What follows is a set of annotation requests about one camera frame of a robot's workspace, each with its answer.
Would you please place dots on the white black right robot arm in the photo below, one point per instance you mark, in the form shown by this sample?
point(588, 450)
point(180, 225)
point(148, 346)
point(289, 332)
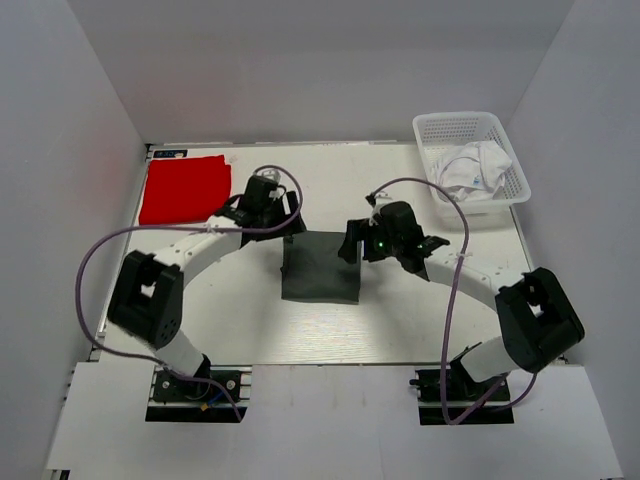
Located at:
point(537, 322)

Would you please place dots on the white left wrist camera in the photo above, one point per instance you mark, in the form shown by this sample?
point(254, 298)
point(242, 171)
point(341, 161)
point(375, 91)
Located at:
point(268, 181)

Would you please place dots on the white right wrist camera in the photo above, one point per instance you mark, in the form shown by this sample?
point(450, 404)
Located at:
point(377, 201)

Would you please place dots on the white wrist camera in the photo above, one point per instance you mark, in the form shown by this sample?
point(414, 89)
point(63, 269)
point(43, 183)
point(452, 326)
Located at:
point(377, 201)
point(268, 181)

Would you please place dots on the blue label sticker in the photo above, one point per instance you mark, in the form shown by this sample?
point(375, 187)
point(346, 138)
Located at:
point(170, 154)

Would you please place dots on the red folded t-shirt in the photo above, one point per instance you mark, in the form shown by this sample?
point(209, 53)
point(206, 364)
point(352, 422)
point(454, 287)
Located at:
point(184, 191)

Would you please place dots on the white t-shirt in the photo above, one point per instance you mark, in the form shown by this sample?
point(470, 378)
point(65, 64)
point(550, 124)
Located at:
point(473, 172)

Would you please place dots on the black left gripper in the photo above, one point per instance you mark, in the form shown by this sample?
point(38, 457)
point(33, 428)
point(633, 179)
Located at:
point(289, 220)

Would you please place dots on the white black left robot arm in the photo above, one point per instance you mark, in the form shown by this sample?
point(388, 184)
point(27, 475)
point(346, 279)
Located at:
point(147, 301)

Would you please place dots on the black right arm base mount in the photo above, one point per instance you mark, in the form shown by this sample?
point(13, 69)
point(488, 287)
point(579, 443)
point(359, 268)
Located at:
point(462, 392)

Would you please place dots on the dark grey t-shirt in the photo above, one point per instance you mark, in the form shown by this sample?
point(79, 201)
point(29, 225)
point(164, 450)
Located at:
point(313, 272)

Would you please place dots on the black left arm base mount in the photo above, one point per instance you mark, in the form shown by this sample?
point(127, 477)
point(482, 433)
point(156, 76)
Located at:
point(175, 401)

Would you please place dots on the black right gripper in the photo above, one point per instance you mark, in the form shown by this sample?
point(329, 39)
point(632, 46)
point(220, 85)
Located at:
point(353, 240)

